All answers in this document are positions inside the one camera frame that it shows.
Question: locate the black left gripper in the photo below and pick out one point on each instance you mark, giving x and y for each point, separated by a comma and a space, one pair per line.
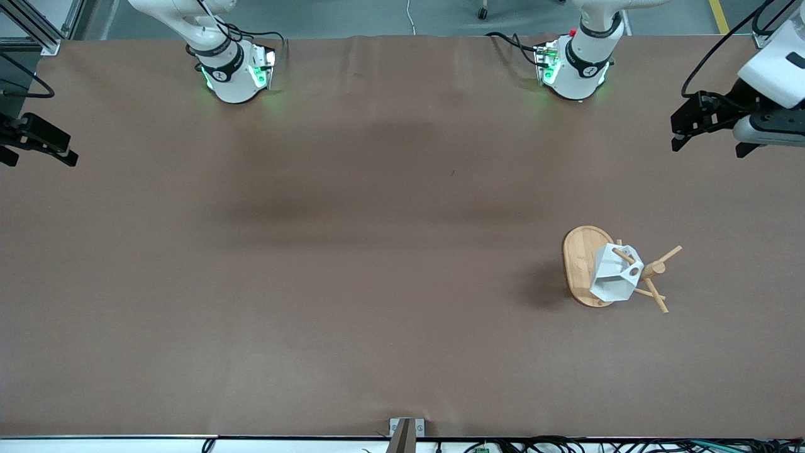
737, 100

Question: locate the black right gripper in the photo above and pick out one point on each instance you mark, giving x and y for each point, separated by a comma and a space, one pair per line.
9, 131

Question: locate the white faceted cup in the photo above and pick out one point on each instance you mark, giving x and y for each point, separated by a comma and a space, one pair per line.
610, 277

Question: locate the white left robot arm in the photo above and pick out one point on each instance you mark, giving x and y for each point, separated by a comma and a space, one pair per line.
582, 75

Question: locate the wooden cup rack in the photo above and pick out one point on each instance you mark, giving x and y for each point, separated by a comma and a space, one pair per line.
582, 264

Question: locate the black caster wheel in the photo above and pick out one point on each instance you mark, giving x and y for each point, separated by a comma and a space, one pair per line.
483, 12

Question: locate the brown table cover sheet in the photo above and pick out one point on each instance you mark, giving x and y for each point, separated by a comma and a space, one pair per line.
402, 314

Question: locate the aluminium frame post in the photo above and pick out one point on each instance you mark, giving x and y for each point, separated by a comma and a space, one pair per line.
38, 31
762, 39

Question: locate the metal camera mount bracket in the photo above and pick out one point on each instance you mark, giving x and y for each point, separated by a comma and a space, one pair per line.
405, 434

